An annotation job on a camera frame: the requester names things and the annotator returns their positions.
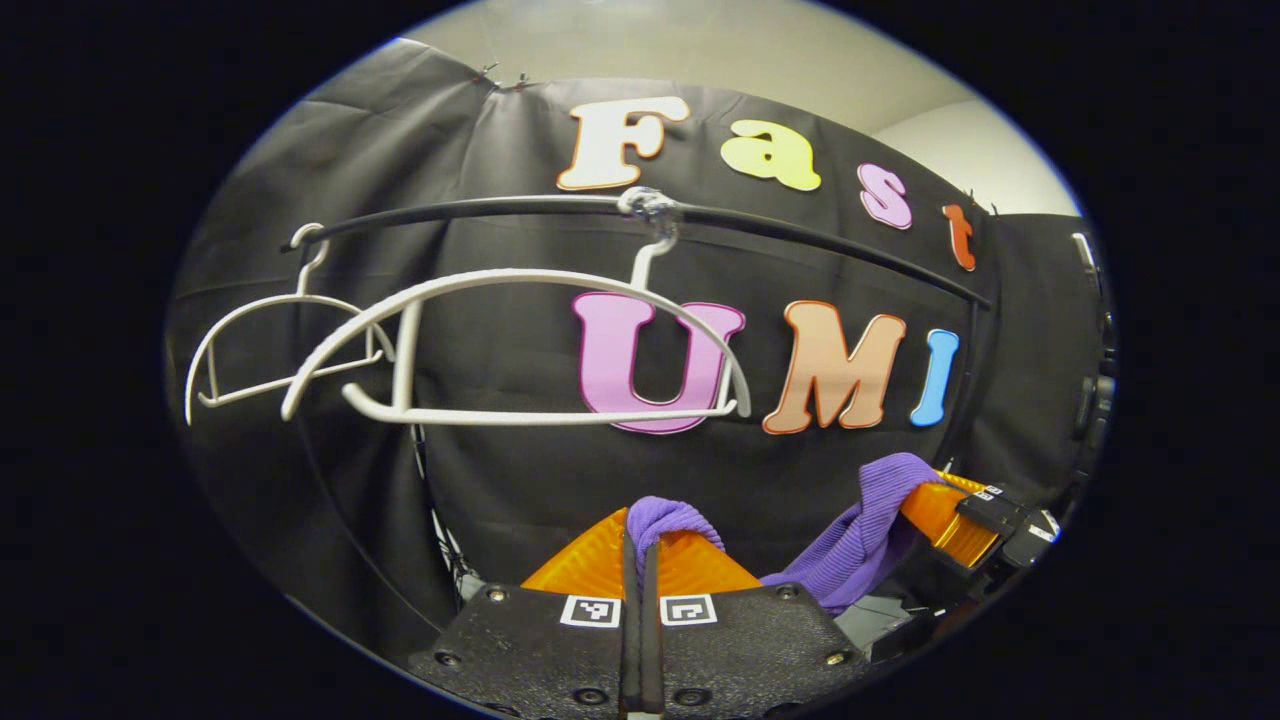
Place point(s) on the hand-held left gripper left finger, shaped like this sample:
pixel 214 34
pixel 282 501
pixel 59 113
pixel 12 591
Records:
pixel 530 650

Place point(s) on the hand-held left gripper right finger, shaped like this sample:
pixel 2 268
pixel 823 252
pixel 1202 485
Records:
pixel 750 650

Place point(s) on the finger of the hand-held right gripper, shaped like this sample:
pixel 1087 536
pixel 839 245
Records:
pixel 990 508
pixel 1025 540

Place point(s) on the purple ribbed shirt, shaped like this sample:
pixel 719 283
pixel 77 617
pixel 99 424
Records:
pixel 850 550

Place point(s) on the white clothes hanger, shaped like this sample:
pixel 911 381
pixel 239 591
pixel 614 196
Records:
pixel 520 273
pixel 300 298

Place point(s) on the black clothes rack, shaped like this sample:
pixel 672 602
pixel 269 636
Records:
pixel 500 205

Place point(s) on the black backdrop stand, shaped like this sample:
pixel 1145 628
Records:
pixel 447 545

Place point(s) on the black light stand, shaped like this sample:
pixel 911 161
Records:
pixel 1098 390

